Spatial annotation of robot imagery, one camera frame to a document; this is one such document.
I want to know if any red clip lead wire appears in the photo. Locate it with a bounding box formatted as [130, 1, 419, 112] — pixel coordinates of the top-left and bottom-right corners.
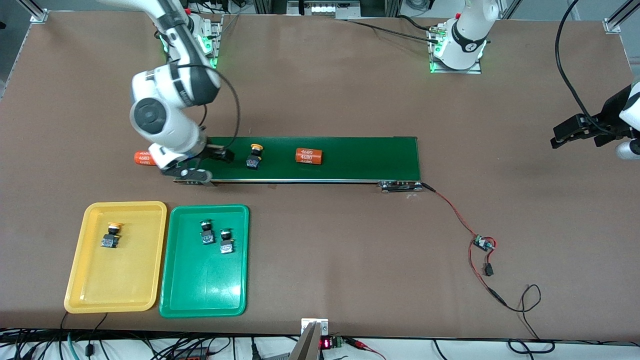
[347, 337, 388, 360]

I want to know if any green conveyor belt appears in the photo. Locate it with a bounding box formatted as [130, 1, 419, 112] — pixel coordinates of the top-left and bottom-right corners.
[173, 135, 426, 193]

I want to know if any black cable loop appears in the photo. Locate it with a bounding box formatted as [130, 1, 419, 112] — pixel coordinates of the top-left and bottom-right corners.
[507, 339, 556, 354]

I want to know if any yellow plastic tray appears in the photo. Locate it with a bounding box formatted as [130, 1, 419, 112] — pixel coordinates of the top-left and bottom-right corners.
[64, 201, 168, 314]

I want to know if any black cable across table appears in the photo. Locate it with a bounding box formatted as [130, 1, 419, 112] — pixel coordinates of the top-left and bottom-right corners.
[345, 19, 442, 44]

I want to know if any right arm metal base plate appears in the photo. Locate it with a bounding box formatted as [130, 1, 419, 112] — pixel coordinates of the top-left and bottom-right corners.
[190, 15, 223, 70]

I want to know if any silver camera mount bracket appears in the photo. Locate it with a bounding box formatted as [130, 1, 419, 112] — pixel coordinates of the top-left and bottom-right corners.
[288, 318, 330, 360]

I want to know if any aluminium frame post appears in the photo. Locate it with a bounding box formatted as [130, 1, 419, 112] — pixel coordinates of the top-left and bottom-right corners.
[17, 0, 49, 23]
[604, 0, 640, 34]

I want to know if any thin black power cable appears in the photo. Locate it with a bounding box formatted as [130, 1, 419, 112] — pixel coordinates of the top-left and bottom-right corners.
[502, 284, 542, 342]

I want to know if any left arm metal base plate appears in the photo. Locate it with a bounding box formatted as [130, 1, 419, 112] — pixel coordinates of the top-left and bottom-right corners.
[429, 25, 482, 75]

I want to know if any red and black wire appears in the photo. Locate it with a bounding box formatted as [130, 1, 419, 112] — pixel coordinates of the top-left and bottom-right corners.
[420, 182, 508, 307]

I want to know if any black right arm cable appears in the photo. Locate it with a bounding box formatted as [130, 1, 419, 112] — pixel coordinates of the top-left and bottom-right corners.
[170, 62, 241, 151]

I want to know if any green plastic tray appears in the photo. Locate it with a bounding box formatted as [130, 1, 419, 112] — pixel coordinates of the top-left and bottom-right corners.
[159, 204, 250, 319]

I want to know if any silver device with lights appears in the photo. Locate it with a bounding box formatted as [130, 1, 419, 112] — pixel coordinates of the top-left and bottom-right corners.
[286, 0, 362, 20]

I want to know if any yellow push button switch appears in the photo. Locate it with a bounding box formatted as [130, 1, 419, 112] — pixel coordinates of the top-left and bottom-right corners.
[101, 222, 124, 249]
[246, 143, 264, 170]

